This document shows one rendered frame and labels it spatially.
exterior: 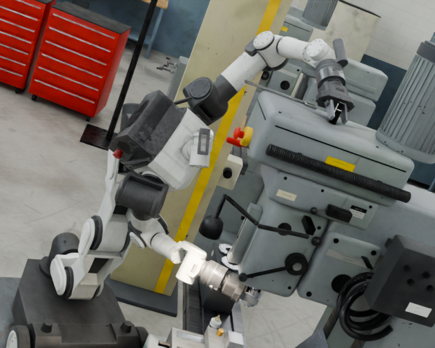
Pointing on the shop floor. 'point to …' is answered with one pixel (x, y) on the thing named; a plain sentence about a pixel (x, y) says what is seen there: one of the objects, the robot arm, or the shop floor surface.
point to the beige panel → (153, 293)
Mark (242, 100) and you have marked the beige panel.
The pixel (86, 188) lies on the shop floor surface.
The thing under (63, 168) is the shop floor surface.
